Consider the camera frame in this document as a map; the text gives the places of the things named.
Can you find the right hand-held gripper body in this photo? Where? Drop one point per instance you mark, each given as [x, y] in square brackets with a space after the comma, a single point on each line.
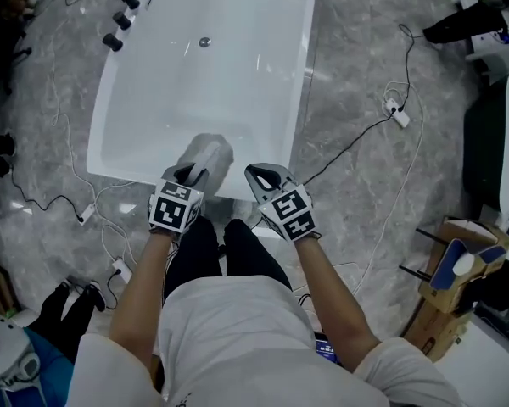
[288, 214]

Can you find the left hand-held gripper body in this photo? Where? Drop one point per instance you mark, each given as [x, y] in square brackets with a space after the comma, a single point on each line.
[169, 210]

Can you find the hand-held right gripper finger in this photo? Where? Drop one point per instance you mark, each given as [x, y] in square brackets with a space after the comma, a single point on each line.
[254, 191]
[286, 174]

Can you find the white fluffy cleaning cloth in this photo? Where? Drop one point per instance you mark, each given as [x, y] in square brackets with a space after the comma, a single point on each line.
[212, 151]

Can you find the white bathtub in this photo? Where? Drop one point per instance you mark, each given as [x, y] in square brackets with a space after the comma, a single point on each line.
[203, 83]

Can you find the person's left forearm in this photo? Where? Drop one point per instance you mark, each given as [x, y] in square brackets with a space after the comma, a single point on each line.
[140, 291]

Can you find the person's right forearm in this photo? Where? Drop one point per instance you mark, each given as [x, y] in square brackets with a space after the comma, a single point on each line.
[331, 295]

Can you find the person's black trousers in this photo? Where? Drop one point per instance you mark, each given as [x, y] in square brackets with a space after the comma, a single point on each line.
[246, 248]

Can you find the white power strip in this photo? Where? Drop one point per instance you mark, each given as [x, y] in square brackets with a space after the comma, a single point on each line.
[122, 267]
[402, 119]
[87, 213]

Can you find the person's white shirt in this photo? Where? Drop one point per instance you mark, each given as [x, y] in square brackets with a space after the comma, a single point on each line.
[237, 341]

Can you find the black device blue screen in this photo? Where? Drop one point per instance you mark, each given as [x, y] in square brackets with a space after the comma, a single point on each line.
[326, 348]

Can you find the black antenna router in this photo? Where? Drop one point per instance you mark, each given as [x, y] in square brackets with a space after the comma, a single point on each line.
[415, 272]

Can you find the blue white padded case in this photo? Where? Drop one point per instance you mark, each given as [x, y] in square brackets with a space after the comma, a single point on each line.
[443, 269]

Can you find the brown cardboard box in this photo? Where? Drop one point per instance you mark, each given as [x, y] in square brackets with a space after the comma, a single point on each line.
[432, 333]
[471, 229]

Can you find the white drawer cabinet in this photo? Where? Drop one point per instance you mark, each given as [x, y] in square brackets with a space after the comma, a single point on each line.
[496, 55]

